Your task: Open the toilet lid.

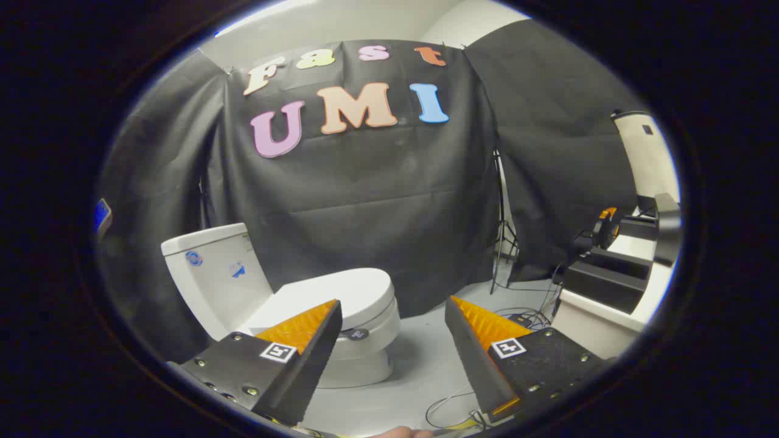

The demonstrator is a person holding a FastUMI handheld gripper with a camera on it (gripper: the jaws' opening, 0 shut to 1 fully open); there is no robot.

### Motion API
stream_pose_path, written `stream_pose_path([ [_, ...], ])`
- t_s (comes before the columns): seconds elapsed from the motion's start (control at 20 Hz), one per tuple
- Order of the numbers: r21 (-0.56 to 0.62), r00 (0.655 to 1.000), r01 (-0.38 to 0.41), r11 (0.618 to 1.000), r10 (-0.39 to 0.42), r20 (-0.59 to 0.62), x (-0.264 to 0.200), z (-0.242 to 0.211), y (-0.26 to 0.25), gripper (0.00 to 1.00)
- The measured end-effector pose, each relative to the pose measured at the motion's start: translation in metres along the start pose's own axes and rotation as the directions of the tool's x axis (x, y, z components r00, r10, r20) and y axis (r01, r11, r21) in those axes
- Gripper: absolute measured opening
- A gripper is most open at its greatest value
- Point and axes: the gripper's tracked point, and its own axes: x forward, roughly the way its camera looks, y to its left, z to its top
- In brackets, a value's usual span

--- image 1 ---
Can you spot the tall white appliance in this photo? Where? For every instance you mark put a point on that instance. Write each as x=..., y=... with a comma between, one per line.
x=645, y=158

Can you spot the white toilet with tank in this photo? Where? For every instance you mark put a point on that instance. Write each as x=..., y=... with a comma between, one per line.
x=213, y=286

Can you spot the small black box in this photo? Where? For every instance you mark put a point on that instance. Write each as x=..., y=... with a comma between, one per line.
x=639, y=228

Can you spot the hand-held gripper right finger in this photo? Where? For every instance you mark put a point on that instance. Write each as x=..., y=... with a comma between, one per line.
x=468, y=347

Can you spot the white table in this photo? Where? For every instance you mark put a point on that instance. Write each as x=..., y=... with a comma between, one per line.
x=584, y=328

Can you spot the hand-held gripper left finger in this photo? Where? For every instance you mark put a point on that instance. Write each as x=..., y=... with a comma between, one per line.
x=313, y=359

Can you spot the black light stand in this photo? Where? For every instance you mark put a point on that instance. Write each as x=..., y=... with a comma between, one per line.
x=500, y=201

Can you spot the white toilet lid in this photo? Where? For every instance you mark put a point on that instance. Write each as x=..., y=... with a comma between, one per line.
x=347, y=292

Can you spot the large black box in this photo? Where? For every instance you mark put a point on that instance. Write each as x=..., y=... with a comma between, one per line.
x=608, y=283

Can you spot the orange and black device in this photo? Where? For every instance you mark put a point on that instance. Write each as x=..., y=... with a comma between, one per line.
x=605, y=228

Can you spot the black backdrop cloth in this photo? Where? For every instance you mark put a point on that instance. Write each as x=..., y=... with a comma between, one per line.
x=365, y=201

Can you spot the blue object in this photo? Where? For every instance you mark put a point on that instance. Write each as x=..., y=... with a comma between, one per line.
x=101, y=216

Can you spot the dark grey curved object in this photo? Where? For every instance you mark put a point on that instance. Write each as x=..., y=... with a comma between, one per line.
x=667, y=228

